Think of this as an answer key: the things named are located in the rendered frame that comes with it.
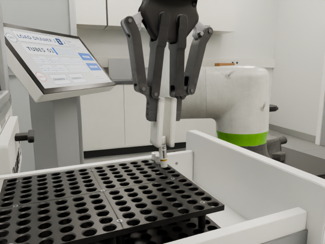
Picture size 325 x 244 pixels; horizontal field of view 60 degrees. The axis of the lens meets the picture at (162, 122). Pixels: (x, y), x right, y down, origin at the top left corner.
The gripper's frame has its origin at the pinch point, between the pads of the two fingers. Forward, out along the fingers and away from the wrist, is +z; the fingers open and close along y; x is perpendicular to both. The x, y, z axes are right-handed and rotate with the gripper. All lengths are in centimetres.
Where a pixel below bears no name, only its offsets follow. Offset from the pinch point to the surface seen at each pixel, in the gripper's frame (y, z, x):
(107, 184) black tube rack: -8.5, 7.4, -3.3
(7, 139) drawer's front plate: -21.5, 5.3, 14.5
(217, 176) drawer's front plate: 9.8, 9.0, -0.6
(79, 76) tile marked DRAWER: -2, -4, 85
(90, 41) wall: 40, -44, 355
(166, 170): 0.3, 6.8, -1.6
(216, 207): 1.0, 6.9, -13.5
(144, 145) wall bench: 100, 82, 288
